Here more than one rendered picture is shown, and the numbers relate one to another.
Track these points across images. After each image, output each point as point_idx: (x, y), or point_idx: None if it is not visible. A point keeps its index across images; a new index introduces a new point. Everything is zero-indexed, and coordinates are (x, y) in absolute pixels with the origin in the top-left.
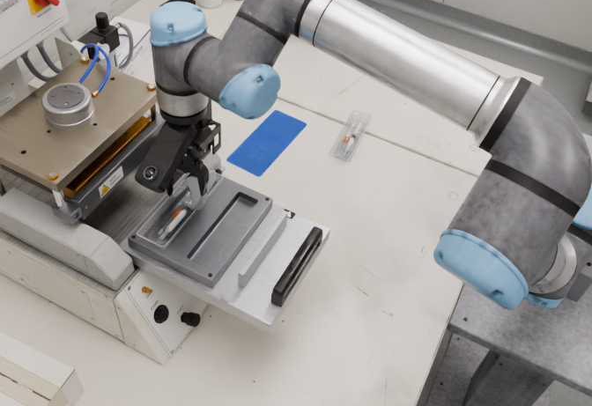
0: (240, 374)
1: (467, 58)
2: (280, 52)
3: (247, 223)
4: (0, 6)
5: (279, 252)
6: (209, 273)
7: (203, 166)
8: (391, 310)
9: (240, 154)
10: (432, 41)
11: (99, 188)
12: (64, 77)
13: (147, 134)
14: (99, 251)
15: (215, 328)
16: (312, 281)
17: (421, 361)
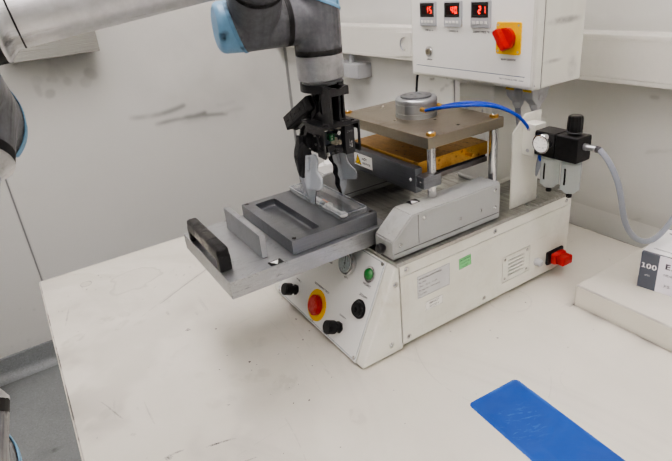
0: (228, 323)
1: None
2: (232, 3)
3: (277, 224)
4: (471, 25)
5: (239, 249)
6: (248, 204)
7: (300, 144)
8: (172, 460)
9: (524, 396)
10: None
11: (354, 152)
12: (468, 112)
13: (399, 162)
14: None
15: (281, 319)
16: (272, 400)
17: (96, 457)
